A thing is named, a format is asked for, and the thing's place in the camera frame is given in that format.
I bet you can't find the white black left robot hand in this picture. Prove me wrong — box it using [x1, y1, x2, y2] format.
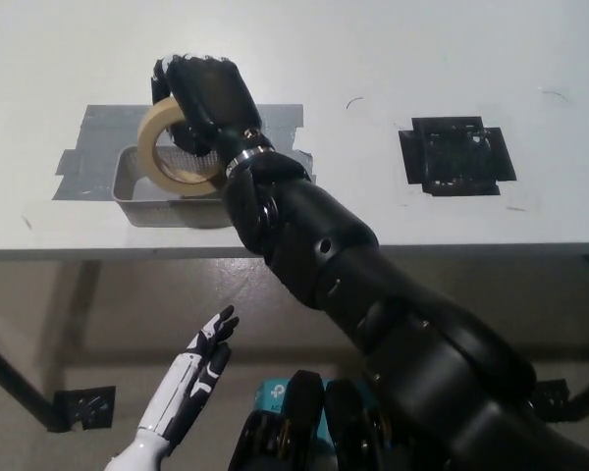
[135, 304, 241, 444]

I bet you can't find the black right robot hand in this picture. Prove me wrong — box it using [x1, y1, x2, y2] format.
[148, 52, 276, 169]

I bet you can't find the beige masking tape roll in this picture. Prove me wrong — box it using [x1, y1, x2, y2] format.
[136, 97, 227, 200]

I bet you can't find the black floor tape marker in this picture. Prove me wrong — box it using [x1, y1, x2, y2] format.
[530, 379, 571, 422]
[53, 386, 118, 434]

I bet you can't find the small grey mesh container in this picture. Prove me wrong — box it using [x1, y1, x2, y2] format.
[111, 145, 233, 230]

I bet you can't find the black tape square patch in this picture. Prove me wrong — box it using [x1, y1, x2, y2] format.
[398, 115, 518, 198]

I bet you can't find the teal printed box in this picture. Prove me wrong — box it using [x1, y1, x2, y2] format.
[253, 377, 336, 450]

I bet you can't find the grey duct tape patch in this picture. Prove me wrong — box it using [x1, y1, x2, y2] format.
[52, 103, 316, 202]

